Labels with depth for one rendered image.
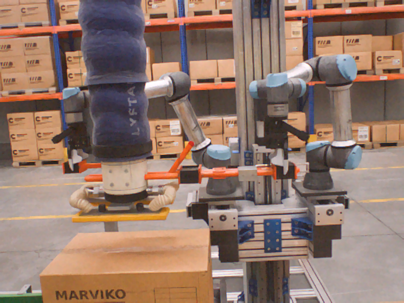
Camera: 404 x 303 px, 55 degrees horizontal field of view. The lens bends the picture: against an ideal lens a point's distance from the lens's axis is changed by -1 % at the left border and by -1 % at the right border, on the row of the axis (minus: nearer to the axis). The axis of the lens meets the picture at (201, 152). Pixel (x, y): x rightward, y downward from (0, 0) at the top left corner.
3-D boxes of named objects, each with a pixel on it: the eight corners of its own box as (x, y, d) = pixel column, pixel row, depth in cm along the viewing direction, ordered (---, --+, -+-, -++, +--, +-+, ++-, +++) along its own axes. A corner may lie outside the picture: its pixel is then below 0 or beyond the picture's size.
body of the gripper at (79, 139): (85, 149, 171) (82, 122, 169) (66, 151, 171) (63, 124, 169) (91, 147, 178) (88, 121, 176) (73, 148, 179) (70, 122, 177)
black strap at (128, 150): (83, 159, 137) (82, 147, 136) (103, 148, 160) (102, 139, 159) (146, 156, 135) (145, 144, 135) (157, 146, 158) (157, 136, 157)
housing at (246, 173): (238, 181, 143) (238, 169, 142) (237, 177, 150) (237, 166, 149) (257, 181, 143) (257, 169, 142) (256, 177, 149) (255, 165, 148)
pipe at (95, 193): (72, 211, 139) (70, 196, 138) (95, 193, 164) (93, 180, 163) (166, 208, 137) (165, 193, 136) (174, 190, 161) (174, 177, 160)
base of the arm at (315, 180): (299, 183, 205) (299, 165, 203) (327, 181, 204) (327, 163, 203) (306, 190, 190) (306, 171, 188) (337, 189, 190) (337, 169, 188)
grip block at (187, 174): (178, 185, 143) (177, 169, 142) (181, 179, 153) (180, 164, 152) (201, 184, 142) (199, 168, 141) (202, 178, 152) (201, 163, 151)
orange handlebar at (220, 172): (55, 185, 148) (54, 176, 147) (83, 169, 177) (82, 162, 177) (301, 176, 142) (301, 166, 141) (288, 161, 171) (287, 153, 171)
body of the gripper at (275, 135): (264, 147, 148) (263, 115, 146) (287, 146, 147) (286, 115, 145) (266, 151, 140) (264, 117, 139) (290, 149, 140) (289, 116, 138)
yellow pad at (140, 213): (71, 223, 138) (70, 209, 137) (81, 214, 147) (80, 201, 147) (166, 220, 135) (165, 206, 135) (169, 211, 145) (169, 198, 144)
